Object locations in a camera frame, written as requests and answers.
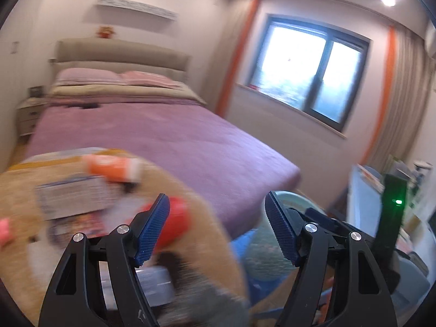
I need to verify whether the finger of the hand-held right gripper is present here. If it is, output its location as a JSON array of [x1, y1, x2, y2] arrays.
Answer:
[[304, 207, 351, 235]]

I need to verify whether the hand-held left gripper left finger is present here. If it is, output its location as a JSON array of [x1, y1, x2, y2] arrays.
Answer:
[[38, 193, 171, 327]]

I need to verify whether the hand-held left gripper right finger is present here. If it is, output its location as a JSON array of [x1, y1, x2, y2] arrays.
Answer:
[[265, 191, 397, 327]]

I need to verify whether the red can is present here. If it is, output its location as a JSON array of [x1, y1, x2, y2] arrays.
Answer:
[[141, 196, 189, 247]]

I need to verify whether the light green mesh wastebasket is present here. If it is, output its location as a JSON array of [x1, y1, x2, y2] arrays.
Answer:
[[245, 191, 329, 280]]

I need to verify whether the colorful snack packet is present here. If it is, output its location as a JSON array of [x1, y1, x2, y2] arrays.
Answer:
[[48, 213, 106, 242]]

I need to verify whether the orange white tube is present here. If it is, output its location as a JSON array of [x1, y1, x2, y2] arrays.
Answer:
[[85, 154, 142, 183]]

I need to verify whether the white printed box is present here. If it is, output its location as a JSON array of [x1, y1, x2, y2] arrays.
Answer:
[[36, 175, 116, 220]]

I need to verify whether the pink wrapper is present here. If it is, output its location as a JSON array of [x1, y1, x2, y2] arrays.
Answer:
[[0, 218, 12, 246]]

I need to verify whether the light blue desk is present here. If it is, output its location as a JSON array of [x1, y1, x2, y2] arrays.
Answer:
[[346, 163, 436, 280]]

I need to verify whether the stack of books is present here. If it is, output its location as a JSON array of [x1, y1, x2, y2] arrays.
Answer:
[[357, 164, 386, 192]]

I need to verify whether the white round container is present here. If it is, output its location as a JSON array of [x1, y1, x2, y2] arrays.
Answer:
[[412, 161, 434, 178]]

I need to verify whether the orange white plush mat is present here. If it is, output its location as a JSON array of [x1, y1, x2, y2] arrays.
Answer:
[[0, 148, 251, 327]]

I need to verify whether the blue plastic stool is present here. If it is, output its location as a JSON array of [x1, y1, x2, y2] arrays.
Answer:
[[232, 232, 329, 314]]

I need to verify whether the bed with purple cover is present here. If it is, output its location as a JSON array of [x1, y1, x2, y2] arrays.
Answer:
[[25, 37, 302, 242]]

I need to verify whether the beige curtain orange edge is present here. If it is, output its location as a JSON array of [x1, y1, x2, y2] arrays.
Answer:
[[361, 26, 428, 172], [216, 0, 264, 118]]

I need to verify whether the dark framed window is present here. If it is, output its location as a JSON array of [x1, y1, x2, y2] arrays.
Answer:
[[249, 14, 371, 132]]

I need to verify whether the striped pink pillow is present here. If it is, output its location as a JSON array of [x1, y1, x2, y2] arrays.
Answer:
[[121, 71, 181, 89]]

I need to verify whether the white nightstand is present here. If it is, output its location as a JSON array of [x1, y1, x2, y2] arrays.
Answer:
[[17, 97, 46, 137]]

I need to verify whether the plain pink pillow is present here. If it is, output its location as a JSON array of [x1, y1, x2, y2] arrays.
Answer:
[[56, 68, 125, 86]]

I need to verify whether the white air conditioner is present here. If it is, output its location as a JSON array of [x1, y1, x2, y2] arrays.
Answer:
[[423, 24, 436, 59]]

